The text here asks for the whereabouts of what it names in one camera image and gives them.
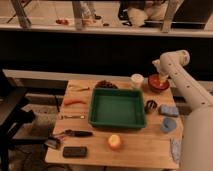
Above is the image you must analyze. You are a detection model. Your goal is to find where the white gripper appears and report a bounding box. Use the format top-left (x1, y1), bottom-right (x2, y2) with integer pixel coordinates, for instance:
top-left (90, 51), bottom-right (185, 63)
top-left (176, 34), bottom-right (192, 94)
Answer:
top-left (152, 59), bottom-right (169, 83)

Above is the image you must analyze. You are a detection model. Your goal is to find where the red bowl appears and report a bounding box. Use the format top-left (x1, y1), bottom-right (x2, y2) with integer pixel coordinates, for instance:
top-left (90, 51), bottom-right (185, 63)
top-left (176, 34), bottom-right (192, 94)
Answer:
top-left (148, 74), bottom-right (170, 93)

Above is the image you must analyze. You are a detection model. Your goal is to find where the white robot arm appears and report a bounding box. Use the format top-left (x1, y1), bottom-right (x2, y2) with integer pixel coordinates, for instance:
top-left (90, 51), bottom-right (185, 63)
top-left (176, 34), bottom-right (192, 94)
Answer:
top-left (153, 50), bottom-right (213, 171)

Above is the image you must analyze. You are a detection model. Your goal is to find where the white lidded cup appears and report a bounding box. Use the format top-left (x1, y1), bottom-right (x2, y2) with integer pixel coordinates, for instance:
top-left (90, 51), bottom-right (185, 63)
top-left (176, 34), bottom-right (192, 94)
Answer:
top-left (131, 74), bottom-right (144, 89)

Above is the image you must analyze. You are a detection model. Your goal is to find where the dark round whisk object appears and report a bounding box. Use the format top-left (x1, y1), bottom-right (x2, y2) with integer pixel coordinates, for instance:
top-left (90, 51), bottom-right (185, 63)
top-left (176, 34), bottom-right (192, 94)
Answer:
top-left (145, 100), bottom-right (158, 114)

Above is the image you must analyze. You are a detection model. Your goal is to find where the blue sponge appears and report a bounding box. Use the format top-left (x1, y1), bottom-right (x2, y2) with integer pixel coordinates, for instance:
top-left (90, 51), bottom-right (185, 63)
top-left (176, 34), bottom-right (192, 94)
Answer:
top-left (159, 105), bottom-right (179, 117)

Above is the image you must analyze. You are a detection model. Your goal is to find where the person in beige trousers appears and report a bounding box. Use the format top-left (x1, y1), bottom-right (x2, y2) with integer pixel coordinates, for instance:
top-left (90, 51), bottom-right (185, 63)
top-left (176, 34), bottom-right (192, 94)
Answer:
top-left (117, 0), bottom-right (184, 28)

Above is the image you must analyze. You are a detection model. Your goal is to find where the blue small cup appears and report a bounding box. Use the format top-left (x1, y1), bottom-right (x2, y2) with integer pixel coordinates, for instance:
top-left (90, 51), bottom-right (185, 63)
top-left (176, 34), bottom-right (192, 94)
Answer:
top-left (161, 117), bottom-right (177, 133)

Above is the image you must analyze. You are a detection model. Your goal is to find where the green plastic tray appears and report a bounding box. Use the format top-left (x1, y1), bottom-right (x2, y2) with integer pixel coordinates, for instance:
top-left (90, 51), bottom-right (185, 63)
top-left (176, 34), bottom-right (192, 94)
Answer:
top-left (88, 88), bottom-right (146, 129)

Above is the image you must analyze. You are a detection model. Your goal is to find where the blue crumpled cloth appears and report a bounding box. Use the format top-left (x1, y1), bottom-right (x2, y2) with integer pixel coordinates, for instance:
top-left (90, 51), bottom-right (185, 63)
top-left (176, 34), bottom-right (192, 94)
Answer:
top-left (170, 138), bottom-right (181, 164)

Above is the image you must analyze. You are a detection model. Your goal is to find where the yellow apple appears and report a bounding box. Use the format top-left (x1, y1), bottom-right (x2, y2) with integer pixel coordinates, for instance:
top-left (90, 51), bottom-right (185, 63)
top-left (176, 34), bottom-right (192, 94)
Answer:
top-left (108, 134), bottom-right (122, 150)

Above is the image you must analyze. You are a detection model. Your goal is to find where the orange carrot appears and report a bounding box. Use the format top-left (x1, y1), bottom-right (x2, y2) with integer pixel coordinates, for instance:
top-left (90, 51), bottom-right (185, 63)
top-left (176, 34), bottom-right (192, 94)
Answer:
top-left (63, 99), bottom-right (86, 106)

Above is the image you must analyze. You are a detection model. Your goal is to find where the small metal spoon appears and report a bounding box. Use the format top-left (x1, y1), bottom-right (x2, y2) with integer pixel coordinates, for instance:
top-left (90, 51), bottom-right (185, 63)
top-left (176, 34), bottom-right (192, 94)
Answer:
top-left (59, 115), bottom-right (85, 120)

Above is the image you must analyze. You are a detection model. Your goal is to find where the black rectangular case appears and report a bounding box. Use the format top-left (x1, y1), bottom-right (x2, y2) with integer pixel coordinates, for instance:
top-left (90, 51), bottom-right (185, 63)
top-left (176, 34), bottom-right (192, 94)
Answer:
top-left (63, 146), bottom-right (87, 158)

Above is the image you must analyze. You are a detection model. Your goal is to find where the small grey metal box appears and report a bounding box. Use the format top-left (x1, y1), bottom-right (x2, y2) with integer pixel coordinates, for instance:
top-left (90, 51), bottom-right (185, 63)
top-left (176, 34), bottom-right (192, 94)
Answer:
top-left (45, 137), bottom-right (61, 149)

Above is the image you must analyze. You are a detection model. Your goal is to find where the black side table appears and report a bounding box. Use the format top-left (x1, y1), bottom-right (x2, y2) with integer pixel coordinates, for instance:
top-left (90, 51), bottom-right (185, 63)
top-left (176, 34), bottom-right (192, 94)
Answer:
top-left (0, 69), bottom-right (37, 171)

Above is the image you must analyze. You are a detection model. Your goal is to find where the black handled tool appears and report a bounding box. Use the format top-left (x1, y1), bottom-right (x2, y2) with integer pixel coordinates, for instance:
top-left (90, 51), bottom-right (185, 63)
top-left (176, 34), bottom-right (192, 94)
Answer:
top-left (53, 129), bottom-right (93, 138)

